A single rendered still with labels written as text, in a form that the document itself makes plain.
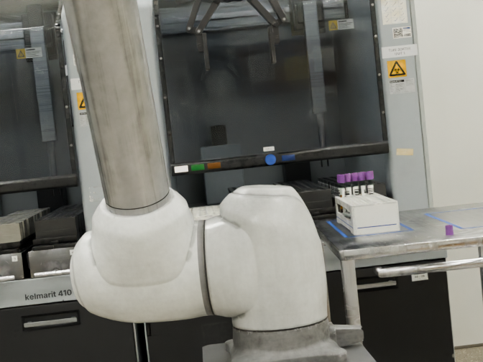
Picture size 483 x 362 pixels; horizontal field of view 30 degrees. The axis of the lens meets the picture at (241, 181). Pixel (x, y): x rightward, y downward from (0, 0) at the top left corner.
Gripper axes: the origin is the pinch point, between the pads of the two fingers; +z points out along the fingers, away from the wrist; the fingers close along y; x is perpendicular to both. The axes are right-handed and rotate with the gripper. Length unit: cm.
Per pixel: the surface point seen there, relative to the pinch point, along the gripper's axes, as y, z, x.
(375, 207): 26.2, 33.1, 14.8
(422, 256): 48, 53, 66
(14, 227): -61, 34, 73
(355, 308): 16, 49, -6
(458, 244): 37, 39, -7
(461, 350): 89, 114, 185
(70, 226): -46, 35, 73
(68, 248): -46, 40, 66
